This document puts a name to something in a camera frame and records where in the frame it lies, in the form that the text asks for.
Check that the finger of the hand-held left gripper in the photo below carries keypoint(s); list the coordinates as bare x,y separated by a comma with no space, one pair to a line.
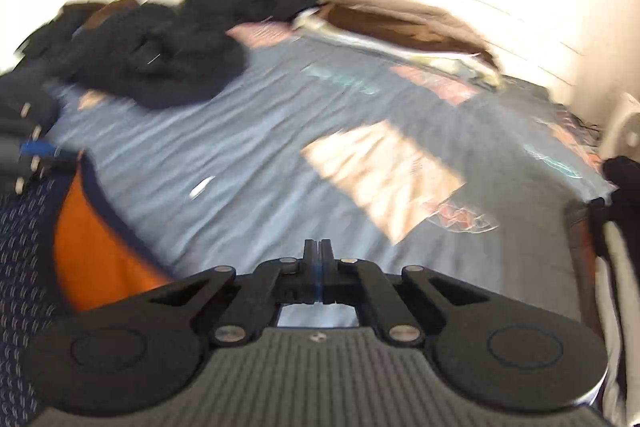
20,123
45,151

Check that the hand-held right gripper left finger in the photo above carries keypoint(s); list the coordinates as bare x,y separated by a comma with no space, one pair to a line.
310,258

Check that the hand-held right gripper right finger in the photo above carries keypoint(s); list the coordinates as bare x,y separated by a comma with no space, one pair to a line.
327,258

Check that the navy patterned pajama top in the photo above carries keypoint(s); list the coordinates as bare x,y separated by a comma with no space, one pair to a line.
25,282

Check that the stack of folded brown clothes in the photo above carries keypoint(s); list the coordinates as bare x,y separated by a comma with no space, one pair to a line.
400,22

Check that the stack of folded mixed clothes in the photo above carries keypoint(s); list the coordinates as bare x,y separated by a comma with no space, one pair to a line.
615,257

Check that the dark navy garment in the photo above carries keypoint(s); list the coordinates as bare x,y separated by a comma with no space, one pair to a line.
55,42

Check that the grey-blue printed quilt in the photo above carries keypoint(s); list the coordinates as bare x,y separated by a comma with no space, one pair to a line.
250,157

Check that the brown coat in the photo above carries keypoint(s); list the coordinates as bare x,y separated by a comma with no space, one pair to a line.
112,9

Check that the black crumpled garment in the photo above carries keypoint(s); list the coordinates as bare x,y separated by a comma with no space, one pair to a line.
175,57

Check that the white headboard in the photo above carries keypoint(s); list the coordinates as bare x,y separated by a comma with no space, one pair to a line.
500,7

